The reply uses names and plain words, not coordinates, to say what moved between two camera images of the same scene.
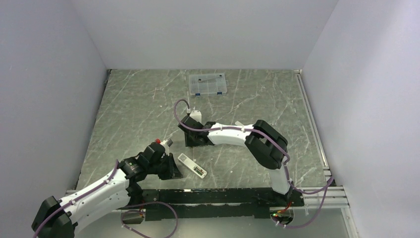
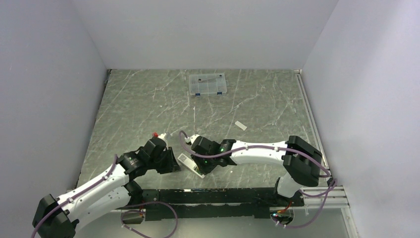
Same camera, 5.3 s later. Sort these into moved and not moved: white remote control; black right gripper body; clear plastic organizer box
Moved: black right gripper body
Not moved: clear plastic organizer box; white remote control
